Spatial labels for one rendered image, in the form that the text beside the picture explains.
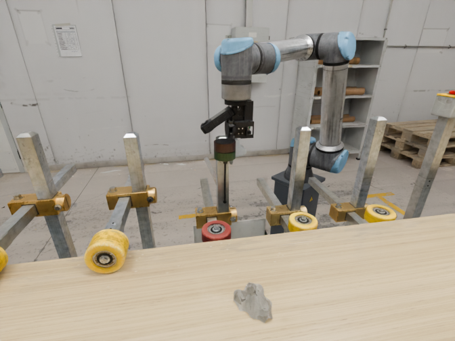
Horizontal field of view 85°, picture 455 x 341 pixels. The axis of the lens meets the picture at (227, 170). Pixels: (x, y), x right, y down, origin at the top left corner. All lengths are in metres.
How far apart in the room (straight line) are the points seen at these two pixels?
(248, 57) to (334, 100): 0.72
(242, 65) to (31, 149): 0.59
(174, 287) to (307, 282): 0.28
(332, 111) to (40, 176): 1.23
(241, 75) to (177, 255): 0.50
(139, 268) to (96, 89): 3.00
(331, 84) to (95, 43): 2.71
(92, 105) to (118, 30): 0.92
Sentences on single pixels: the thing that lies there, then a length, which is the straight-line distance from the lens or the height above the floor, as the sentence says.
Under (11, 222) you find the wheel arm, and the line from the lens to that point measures 0.82.
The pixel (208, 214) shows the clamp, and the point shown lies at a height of 0.87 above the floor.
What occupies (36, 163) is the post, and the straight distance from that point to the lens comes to 0.82.
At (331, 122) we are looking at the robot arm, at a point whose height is 1.02.
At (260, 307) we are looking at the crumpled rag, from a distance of 0.52.
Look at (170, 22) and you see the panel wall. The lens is 3.35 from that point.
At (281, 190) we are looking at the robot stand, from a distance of 1.70.
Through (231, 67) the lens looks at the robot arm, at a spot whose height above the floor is 1.30.
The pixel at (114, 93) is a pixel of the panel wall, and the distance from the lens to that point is 3.44.
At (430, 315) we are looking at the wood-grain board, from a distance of 0.64.
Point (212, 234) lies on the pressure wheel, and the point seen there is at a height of 0.91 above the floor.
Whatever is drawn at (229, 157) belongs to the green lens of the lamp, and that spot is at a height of 1.08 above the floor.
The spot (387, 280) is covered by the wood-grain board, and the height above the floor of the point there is 0.90.
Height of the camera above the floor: 1.33
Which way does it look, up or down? 24 degrees down
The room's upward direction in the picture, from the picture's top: straight up
